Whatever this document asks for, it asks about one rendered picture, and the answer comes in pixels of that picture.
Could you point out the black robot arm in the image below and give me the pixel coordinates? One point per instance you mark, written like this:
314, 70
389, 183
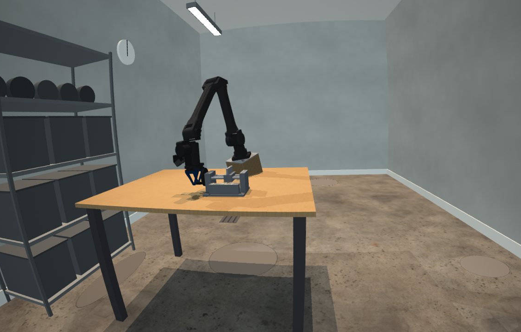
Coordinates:
192, 130

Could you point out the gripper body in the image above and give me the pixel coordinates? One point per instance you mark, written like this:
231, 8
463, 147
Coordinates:
195, 164

